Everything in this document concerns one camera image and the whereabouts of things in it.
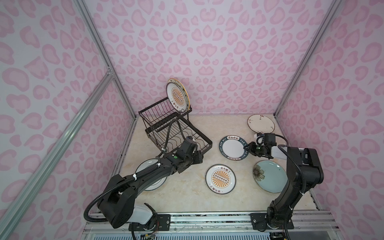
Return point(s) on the aluminium frame post right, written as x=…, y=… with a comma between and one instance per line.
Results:
x=327, y=21

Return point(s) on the aluminium frame post left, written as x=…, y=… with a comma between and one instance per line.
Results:
x=90, y=25

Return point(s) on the white plate brown rim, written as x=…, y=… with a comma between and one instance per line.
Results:
x=261, y=124

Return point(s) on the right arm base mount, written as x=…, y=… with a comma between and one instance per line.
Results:
x=262, y=222

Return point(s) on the light green flower plate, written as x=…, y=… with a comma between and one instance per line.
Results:
x=270, y=176

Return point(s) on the white plate dark blue rim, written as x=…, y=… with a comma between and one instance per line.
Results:
x=233, y=148

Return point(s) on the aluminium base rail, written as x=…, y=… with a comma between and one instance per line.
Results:
x=304, y=225

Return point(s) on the white plate black rings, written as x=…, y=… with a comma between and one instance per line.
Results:
x=150, y=177

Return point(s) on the black wire dish rack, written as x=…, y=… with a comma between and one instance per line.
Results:
x=167, y=128

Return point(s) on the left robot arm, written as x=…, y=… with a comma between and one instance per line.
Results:
x=116, y=205

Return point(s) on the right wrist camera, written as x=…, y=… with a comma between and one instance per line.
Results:
x=260, y=139

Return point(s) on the cream star cartoon plate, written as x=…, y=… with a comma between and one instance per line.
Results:
x=183, y=88

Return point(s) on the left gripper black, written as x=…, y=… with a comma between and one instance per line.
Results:
x=199, y=157

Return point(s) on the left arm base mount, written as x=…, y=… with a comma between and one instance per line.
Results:
x=159, y=222

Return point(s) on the aluminium frame diagonal beam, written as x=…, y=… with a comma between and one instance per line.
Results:
x=20, y=205

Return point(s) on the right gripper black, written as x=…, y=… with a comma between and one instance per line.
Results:
x=251, y=149

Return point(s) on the aluminium frame post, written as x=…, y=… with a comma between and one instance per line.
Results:
x=90, y=25
x=327, y=21

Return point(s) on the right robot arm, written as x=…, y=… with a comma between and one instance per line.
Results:
x=304, y=172

